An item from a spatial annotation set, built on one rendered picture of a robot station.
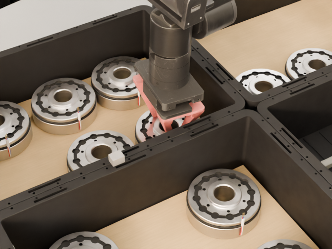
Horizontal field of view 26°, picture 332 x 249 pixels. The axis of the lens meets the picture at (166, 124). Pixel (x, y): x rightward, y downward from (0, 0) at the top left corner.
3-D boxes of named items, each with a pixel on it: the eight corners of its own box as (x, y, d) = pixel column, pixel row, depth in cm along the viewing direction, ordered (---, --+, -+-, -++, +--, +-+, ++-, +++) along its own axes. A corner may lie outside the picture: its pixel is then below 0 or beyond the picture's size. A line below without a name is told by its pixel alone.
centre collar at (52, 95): (56, 113, 112) (56, 110, 111) (42, 95, 115) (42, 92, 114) (84, 102, 113) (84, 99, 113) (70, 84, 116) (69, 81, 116)
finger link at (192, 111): (181, 115, 111) (184, 67, 105) (202, 145, 107) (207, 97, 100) (141, 127, 109) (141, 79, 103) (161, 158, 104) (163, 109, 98)
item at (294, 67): (306, 95, 115) (307, 92, 115) (274, 59, 122) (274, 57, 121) (359, 79, 118) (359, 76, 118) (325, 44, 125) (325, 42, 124)
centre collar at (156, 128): (160, 143, 107) (160, 140, 106) (147, 122, 110) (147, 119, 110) (190, 133, 108) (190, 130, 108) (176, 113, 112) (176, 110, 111)
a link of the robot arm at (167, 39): (141, 7, 95) (170, 26, 91) (180, -10, 98) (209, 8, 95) (141, 49, 99) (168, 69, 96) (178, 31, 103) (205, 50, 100)
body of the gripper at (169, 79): (172, 62, 108) (175, 20, 103) (204, 103, 101) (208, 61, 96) (133, 72, 106) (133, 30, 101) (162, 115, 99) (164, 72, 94)
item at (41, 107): (49, 131, 109) (48, 128, 109) (21, 94, 115) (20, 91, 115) (106, 107, 113) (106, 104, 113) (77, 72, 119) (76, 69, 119)
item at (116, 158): (113, 167, 94) (112, 160, 93) (108, 160, 95) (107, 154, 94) (125, 162, 95) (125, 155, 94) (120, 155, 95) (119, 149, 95)
